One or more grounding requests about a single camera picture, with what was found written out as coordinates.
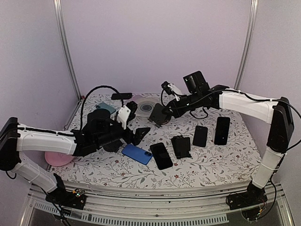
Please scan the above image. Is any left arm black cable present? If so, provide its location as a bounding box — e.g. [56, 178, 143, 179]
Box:
[79, 85, 125, 130]

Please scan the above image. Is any white round dish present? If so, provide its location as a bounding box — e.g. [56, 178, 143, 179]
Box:
[135, 97, 160, 118]

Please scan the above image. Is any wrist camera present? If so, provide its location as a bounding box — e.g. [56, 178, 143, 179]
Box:
[161, 81, 183, 101]
[116, 101, 138, 129]

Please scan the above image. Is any right aluminium frame post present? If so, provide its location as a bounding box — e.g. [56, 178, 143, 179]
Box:
[234, 0, 259, 90]

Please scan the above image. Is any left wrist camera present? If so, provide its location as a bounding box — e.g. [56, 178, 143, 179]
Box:
[116, 101, 138, 129]

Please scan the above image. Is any pink round object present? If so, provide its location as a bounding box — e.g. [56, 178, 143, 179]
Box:
[44, 152, 74, 167]

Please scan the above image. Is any pink phone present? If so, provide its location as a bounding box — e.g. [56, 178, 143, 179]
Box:
[132, 95, 142, 100]

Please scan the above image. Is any front aluminium rail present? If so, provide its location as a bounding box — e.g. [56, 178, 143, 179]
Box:
[20, 181, 296, 226]

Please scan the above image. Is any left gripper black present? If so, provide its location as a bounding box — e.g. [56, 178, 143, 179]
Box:
[95, 122, 151, 148]

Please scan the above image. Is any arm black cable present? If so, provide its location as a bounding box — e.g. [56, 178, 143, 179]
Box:
[79, 85, 125, 130]
[159, 88, 301, 203]

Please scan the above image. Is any black round folding stand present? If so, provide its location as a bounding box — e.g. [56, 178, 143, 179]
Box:
[103, 140, 123, 153]

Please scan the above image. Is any aluminium frame post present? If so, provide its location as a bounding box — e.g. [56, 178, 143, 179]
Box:
[53, 0, 81, 101]
[234, 0, 259, 90]

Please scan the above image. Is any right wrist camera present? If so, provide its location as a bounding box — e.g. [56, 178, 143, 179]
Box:
[161, 81, 183, 101]

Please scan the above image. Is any left aluminium frame post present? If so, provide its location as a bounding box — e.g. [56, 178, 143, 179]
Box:
[53, 0, 81, 101]

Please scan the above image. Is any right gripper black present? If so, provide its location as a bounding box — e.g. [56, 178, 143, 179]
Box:
[161, 91, 201, 119]

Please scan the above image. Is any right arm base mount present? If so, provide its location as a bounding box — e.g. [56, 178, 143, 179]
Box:
[226, 182, 268, 210]

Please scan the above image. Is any round wooden base stand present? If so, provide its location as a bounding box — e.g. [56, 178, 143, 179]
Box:
[148, 103, 171, 128]

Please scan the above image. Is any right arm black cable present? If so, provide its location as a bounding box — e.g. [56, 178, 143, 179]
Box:
[159, 88, 301, 203]

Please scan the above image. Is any black clamp phone stand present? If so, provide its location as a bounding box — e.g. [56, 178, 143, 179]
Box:
[171, 136, 191, 159]

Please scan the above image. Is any floral table mat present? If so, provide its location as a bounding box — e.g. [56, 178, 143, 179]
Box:
[48, 93, 269, 189]

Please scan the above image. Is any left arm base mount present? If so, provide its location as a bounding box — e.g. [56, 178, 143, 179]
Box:
[45, 173, 87, 210]

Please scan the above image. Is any blue phone face down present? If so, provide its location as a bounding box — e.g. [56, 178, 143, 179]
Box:
[121, 144, 153, 165]

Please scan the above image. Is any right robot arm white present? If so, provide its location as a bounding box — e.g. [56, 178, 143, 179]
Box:
[161, 71, 296, 205]

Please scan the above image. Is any small black phone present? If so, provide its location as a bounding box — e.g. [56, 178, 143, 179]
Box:
[192, 125, 208, 147]

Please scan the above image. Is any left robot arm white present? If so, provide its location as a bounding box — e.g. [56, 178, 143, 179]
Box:
[0, 109, 150, 204]

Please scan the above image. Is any teal phone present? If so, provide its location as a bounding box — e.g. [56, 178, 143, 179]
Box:
[95, 102, 116, 114]

